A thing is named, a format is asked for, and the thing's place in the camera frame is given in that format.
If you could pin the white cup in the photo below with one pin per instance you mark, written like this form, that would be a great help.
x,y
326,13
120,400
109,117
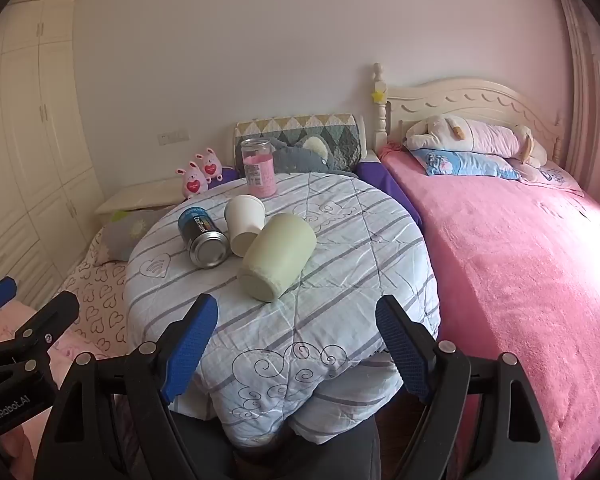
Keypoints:
x,y
242,220

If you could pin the glass jar with pink contents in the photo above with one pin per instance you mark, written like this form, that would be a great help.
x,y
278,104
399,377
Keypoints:
x,y
260,172

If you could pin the pink floral cloth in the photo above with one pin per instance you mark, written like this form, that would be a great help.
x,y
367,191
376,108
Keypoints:
x,y
17,452

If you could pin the patchwork diamond quilt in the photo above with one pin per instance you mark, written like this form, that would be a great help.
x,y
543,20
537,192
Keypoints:
x,y
335,132

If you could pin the heart print sheet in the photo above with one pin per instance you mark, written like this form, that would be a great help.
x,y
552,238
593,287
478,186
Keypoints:
x,y
100,300

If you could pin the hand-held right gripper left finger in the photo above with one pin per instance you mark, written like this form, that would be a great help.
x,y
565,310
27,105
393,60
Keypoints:
x,y
190,355

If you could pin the white wall socket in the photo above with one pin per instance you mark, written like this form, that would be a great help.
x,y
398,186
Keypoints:
x,y
173,136

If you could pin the blue metal can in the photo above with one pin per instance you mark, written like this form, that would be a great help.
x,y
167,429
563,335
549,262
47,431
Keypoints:
x,y
197,227

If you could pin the cream wardrobe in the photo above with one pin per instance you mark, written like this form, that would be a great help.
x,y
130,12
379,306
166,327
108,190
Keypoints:
x,y
30,135

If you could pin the cream carved column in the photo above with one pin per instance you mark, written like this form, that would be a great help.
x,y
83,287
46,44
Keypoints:
x,y
590,100

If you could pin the striped white quilt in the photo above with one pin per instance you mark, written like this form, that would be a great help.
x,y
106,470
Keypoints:
x,y
330,310

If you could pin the pink printed pillow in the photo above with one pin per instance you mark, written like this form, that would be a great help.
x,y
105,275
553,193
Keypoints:
x,y
550,175

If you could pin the pink bunny toy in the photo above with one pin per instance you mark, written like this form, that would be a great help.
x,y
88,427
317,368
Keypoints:
x,y
191,182
211,166

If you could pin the pink fleece blanket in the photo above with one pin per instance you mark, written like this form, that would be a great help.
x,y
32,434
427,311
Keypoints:
x,y
505,285

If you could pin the pale green cup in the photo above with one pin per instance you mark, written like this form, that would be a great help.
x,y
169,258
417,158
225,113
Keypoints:
x,y
280,255

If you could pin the cream wooden headboard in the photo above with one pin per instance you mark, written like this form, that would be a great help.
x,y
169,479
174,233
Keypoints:
x,y
480,95

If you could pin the purple cloth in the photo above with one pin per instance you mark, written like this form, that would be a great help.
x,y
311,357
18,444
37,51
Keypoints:
x,y
375,176

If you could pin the blue printed pillow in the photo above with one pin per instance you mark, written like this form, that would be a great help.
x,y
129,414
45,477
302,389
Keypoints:
x,y
455,162

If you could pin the grey star pillow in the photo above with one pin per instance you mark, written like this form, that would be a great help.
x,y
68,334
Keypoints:
x,y
125,232

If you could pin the grey plush toy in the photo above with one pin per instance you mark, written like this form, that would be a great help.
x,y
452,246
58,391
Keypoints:
x,y
290,157

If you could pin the yellow star decoration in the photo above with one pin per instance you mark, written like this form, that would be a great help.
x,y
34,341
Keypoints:
x,y
378,95

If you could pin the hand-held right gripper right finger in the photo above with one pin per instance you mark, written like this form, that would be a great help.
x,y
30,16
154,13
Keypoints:
x,y
404,355

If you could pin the white and pink plush toy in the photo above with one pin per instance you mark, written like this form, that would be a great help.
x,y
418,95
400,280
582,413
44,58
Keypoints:
x,y
480,137

